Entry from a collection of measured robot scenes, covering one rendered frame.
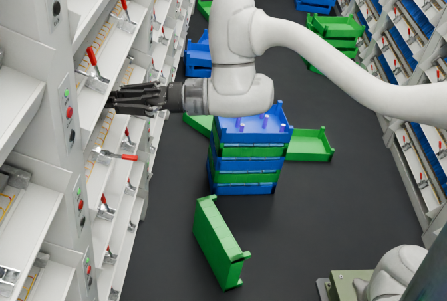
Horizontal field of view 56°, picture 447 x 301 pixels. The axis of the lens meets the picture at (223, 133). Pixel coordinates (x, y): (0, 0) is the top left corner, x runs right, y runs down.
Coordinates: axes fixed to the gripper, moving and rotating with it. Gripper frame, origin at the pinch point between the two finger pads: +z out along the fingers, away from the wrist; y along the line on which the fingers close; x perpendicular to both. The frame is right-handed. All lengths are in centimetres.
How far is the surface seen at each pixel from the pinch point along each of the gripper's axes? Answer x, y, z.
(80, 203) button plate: -3.4, 36.5, -6.4
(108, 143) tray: 7.4, 7.7, -1.6
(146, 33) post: -3.2, -29.1, -6.3
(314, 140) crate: 96, -96, -72
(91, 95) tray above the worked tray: -12.3, 16.6, -5.1
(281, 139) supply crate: 58, -52, -49
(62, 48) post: -31.7, 35.0, -11.4
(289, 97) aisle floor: 94, -137, -62
